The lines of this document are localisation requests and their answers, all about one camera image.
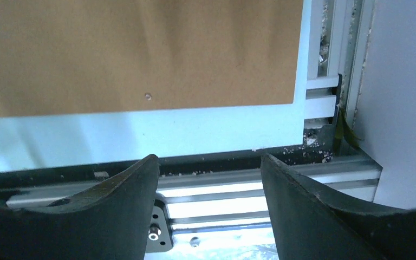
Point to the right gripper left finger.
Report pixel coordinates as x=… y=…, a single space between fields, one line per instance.
x=109 y=220

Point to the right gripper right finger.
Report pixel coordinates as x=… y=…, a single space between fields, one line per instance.
x=311 y=220

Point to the brown cardboard backing board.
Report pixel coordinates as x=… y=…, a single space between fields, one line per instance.
x=65 y=57

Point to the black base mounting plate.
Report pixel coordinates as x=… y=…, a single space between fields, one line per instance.
x=11 y=182

